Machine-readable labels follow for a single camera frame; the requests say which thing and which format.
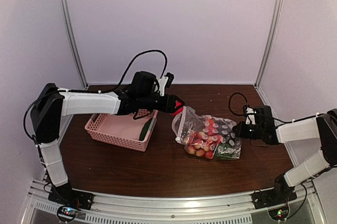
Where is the left circuit board with leds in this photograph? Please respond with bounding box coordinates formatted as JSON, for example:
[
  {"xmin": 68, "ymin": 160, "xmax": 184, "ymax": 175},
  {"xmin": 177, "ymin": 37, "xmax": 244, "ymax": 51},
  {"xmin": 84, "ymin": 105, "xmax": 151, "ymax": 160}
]
[{"xmin": 56, "ymin": 206, "xmax": 79, "ymax": 222}]

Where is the right aluminium frame post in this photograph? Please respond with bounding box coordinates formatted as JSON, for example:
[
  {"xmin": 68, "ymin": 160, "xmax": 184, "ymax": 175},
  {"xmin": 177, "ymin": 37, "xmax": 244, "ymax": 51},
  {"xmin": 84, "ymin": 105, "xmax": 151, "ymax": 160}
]
[{"xmin": 254, "ymin": 0, "xmax": 284, "ymax": 89}]

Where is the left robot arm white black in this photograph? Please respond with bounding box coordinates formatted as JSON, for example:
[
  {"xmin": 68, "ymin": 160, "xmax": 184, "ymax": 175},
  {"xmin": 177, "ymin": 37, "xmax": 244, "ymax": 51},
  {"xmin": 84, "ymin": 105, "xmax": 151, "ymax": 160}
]
[{"xmin": 24, "ymin": 71, "xmax": 185, "ymax": 205}]

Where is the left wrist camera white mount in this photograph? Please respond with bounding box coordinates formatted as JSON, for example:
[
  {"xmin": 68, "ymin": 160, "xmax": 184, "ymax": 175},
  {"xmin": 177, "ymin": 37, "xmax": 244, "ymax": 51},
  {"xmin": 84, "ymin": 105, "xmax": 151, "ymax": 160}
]
[{"xmin": 158, "ymin": 72, "xmax": 174, "ymax": 96}]

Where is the right circuit board with leds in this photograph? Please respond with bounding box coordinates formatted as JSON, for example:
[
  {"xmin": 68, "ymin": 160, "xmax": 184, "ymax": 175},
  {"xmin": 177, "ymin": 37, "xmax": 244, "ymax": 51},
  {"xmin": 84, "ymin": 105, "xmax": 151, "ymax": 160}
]
[{"xmin": 268, "ymin": 208, "xmax": 289, "ymax": 221}]

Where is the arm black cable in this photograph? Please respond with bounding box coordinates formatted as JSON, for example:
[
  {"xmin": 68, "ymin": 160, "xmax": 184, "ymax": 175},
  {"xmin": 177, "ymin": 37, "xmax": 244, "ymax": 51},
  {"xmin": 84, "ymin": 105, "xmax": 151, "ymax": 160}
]
[
  {"xmin": 227, "ymin": 92, "xmax": 251, "ymax": 116},
  {"xmin": 23, "ymin": 49, "xmax": 169, "ymax": 140}
]

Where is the left aluminium frame post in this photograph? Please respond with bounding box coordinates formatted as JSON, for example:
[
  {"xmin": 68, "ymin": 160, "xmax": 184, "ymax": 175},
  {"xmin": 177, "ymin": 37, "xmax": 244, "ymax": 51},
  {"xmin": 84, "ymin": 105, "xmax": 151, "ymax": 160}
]
[{"xmin": 60, "ymin": 0, "xmax": 88, "ymax": 89}]

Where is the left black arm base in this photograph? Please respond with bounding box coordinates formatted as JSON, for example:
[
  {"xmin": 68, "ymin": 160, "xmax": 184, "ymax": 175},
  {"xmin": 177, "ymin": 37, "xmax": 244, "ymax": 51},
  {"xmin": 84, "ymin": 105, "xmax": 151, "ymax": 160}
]
[{"xmin": 48, "ymin": 182, "xmax": 94, "ymax": 210}]

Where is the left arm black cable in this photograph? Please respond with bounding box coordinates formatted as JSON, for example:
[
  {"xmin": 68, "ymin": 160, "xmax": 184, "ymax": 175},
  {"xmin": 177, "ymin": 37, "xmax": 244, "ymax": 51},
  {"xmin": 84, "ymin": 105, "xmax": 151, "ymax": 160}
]
[{"xmin": 23, "ymin": 49, "xmax": 169, "ymax": 140}]

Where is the front aluminium rail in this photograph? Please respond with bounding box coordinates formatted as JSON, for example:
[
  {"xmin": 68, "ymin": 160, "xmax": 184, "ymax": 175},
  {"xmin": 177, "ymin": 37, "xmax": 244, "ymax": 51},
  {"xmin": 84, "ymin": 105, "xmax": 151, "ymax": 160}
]
[{"xmin": 26, "ymin": 176, "xmax": 319, "ymax": 224}]

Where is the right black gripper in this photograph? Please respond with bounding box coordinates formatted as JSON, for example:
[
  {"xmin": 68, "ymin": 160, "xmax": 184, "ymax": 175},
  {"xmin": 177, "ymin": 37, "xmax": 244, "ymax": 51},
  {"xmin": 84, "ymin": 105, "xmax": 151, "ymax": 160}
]
[{"xmin": 233, "ymin": 121, "xmax": 264, "ymax": 140}]

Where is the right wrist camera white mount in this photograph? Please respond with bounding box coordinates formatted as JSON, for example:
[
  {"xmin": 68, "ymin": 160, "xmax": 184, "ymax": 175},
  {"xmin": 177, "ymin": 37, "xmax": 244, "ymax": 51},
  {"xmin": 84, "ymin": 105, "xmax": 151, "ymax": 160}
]
[{"xmin": 243, "ymin": 105, "xmax": 256, "ymax": 125}]

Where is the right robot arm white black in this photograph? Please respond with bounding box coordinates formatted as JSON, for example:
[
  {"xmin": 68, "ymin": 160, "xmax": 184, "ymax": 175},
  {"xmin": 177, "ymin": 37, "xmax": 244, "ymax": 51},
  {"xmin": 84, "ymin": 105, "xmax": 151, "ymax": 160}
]
[{"xmin": 233, "ymin": 105, "xmax": 336, "ymax": 204}]

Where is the clear zip top bag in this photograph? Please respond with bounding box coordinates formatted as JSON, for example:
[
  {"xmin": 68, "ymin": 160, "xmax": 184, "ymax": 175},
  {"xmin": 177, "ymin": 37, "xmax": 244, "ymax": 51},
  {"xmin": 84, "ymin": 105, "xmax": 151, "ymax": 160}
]
[{"xmin": 172, "ymin": 106, "xmax": 242, "ymax": 160}]

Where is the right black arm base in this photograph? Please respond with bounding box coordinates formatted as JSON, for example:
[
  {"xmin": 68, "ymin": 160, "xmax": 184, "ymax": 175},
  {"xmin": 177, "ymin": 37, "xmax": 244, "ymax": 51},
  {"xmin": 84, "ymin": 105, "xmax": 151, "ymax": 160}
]
[{"xmin": 251, "ymin": 174, "xmax": 297, "ymax": 209}]

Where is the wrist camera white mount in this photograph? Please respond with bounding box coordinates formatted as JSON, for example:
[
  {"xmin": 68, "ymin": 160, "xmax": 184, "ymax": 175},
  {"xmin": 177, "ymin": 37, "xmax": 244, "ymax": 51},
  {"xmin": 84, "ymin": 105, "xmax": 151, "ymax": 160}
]
[
  {"xmin": 243, "ymin": 105, "xmax": 256, "ymax": 125},
  {"xmin": 158, "ymin": 72, "xmax": 174, "ymax": 96}
]

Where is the circuit board with leds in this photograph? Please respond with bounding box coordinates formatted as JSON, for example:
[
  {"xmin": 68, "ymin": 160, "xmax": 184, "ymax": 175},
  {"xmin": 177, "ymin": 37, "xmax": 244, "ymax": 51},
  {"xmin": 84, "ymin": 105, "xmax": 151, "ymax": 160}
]
[
  {"xmin": 268, "ymin": 208, "xmax": 289, "ymax": 221},
  {"xmin": 56, "ymin": 206, "xmax": 79, "ymax": 222}
]

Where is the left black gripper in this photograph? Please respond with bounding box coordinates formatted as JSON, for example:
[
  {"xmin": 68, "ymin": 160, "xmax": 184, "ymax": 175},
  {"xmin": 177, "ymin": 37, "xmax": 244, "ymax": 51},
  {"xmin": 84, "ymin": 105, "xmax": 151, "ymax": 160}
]
[{"xmin": 138, "ymin": 93, "xmax": 184, "ymax": 113}]

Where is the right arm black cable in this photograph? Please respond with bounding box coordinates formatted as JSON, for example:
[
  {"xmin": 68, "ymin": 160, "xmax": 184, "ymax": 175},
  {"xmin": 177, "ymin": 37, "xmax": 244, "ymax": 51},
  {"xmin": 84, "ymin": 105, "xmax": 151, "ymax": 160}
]
[{"xmin": 227, "ymin": 92, "xmax": 251, "ymax": 116}]

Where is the aluminium frame post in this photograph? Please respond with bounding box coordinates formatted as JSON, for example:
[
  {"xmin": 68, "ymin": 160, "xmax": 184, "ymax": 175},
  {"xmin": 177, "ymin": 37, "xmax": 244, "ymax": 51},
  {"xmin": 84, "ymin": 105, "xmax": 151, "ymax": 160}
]
[
  {"xmin": 254, "ymin": 0, "xmax": 284, "ymax": 89},
  {"xmin": 60, "ymin": 0, "xmax": 88, "ymax": 89}
]

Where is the green fake cucumber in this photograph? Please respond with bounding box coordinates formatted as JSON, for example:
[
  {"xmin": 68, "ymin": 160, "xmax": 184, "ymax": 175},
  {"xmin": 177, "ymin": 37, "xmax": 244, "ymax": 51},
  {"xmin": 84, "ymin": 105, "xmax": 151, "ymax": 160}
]
[{"xmin": 139, "ymin": 118, "xmax": 153, "ymax": 141}]

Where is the pink plastic basket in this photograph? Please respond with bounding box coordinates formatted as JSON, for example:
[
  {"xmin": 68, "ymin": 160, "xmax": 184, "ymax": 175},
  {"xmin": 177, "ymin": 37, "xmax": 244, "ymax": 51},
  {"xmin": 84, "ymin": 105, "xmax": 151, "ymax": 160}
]
[{"xmin": 85, "ymin": 110, "xmax": 158, "ymax": 152}]

